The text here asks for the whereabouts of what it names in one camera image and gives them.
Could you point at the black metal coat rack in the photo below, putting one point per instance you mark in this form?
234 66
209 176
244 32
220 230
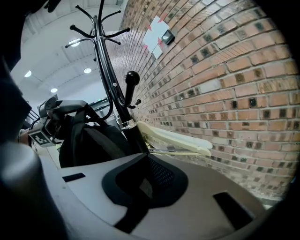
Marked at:
110 77

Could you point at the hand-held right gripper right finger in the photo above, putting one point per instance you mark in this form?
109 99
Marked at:
199 187

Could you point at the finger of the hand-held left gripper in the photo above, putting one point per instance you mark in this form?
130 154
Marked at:
59 115
72 105

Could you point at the round ceiling light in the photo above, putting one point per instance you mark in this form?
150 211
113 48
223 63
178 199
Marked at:
27 73
54 90
87 70

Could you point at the person's dark upper body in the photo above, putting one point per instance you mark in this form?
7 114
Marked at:
9 28

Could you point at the white paper sheet with red tape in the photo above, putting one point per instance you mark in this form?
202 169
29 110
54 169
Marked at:
155 35

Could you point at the grey backpack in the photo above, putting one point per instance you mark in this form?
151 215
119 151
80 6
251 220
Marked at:
93 143

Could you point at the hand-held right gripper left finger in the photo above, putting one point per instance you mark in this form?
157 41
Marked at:
93 187

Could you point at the person's left forearm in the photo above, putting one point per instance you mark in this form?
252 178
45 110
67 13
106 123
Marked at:
23 137

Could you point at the black wall-mounted device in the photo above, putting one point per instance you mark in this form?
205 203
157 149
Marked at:
168 37

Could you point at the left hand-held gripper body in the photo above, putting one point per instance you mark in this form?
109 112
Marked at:
44 126

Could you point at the person's head-worn camera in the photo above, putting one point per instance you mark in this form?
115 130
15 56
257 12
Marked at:
52 3

